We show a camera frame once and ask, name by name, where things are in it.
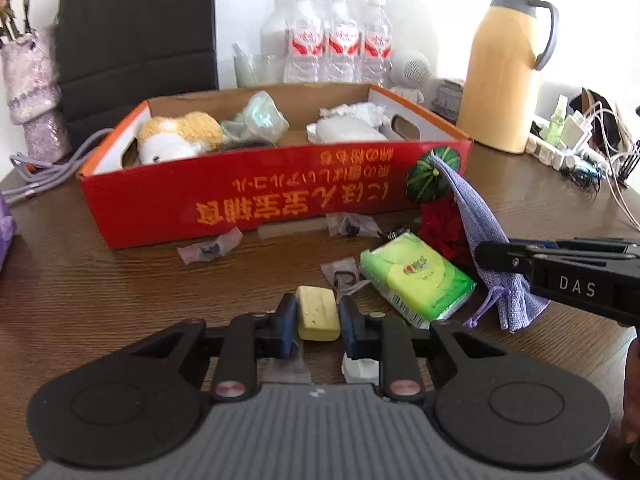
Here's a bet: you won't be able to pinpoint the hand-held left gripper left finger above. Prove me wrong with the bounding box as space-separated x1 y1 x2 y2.
127 293 300 404

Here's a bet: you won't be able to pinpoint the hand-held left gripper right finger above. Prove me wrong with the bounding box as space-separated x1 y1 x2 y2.
338 296 506 403

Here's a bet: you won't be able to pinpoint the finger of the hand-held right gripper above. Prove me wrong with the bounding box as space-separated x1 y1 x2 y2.
509 237 640 262
473 240 540 277

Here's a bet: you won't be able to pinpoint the yellow sponge block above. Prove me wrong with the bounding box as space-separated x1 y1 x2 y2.
295 285 342 344

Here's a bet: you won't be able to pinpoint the lavender drawstring pouch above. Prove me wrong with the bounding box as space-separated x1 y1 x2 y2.
427 153 551 334

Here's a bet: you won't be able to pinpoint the red cardboard box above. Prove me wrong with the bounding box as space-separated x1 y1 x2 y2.
75 82 474 250

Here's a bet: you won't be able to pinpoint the black hairbrush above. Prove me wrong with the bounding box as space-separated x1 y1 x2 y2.
212 138 276 152

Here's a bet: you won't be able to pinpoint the white tissue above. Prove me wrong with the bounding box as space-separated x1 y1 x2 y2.
318 101 389 126

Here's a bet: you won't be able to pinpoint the teal plastic bag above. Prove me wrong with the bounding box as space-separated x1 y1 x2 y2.
219 90 290 149

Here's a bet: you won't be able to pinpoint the yellow and white plush toy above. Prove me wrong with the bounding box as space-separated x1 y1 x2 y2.
137 111 226 164

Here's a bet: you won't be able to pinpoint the person's right forearm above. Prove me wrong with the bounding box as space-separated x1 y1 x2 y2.
622 337 640 464

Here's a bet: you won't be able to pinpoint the small clear plastic bag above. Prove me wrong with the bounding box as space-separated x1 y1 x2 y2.
264 344 312 384
319 257 374 295
177 227 245 265
324 212 381 239

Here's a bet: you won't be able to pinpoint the red fabric flower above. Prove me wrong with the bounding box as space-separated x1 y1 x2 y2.
417 199 476 269

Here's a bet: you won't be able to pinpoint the green tissue pack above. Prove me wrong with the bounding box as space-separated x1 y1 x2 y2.
359 232 477 326

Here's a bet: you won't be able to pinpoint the translucent stick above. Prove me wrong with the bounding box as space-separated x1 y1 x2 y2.
257 220 329 239

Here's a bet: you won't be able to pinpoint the white charger plug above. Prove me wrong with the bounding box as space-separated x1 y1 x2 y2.
564 109 594 154

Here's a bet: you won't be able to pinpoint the green spray bottle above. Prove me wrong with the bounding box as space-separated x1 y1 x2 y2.
544 94 570 149

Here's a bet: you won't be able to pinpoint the small glass jar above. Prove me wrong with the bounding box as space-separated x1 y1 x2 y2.
432 78 466 124

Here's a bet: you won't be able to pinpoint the yellow thermos jug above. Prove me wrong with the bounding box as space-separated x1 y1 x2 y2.
455 0 560 155

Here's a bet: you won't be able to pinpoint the white round speaker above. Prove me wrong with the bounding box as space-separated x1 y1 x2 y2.
387 49 432 105

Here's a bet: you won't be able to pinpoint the clear glass cup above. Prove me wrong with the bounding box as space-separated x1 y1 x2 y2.
233 52 286 89

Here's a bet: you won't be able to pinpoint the pack of water bottles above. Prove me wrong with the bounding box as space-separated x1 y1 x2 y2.
259 0 394 86

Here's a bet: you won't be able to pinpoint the purple tissue box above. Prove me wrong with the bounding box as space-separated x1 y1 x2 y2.
0 194 19 272

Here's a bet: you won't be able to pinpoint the black paper bag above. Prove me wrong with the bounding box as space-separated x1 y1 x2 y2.
54 0 220 144

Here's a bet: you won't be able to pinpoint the purple patterned vase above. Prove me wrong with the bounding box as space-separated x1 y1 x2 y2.
0 24 71 162

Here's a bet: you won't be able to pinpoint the white cables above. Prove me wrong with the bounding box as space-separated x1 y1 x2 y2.
584 101 640 234

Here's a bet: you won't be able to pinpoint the purple strap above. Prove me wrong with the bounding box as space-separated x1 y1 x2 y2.
8 127 116 206

